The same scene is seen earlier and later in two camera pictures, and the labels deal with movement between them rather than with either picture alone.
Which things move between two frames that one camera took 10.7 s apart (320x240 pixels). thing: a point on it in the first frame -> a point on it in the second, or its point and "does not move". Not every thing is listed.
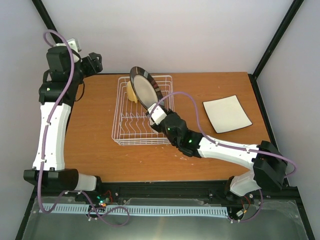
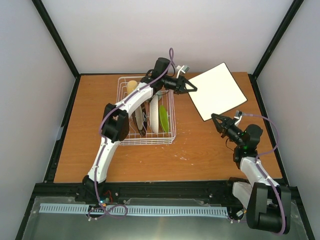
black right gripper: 154,127 -> 226,124
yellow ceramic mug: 131,94 does not move
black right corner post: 280,32 does not move
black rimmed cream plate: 146,87 -> 140,117
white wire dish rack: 131,124 does not move
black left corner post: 47,20 does not move
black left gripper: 94,66 -> 181,84
